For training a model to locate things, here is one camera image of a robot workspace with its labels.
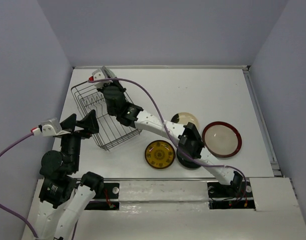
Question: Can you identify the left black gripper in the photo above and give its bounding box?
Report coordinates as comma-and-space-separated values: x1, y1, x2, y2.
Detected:
59, 107, 100, 170

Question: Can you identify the cream plate with black brushmark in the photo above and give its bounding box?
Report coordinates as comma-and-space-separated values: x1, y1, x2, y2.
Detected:
170, 112, 200, 129

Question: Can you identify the black round plate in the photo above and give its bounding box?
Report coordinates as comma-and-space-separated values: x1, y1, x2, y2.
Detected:
176, 150, 201, 170

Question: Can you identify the red rimmed cream plate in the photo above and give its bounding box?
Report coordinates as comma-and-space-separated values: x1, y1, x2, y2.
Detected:
202, 121, 242, 158

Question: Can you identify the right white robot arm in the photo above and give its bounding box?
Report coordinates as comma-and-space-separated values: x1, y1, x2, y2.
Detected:
94, 78, 245, 196

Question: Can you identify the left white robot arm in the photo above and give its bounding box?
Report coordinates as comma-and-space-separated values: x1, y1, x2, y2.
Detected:
31, 110, 104, 240

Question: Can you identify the yellow patterned round plate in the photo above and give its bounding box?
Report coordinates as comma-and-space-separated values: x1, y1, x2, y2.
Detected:
144, 140, 175, 170

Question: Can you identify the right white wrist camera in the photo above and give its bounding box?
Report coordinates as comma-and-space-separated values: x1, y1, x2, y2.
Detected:
88, 66, 116, 88

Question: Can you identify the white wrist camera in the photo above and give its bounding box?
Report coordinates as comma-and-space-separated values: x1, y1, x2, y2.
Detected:
88, 66, 116, 88
31, 117, 67, 137

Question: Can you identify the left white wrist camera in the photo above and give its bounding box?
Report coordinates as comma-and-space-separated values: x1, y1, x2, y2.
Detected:
31, 117, 67, 137

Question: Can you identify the dark wire dish rack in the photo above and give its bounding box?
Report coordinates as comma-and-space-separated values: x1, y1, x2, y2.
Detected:
71, 81, 141, 151

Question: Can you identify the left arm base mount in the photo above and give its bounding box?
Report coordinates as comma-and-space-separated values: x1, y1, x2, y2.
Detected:
85, 182, 120, 211

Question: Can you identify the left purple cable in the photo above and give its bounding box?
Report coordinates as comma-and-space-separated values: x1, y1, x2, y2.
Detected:
0, 131, 40, 238

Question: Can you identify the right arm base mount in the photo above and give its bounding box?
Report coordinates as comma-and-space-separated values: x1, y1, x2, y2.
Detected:
207, 181, 255, 210

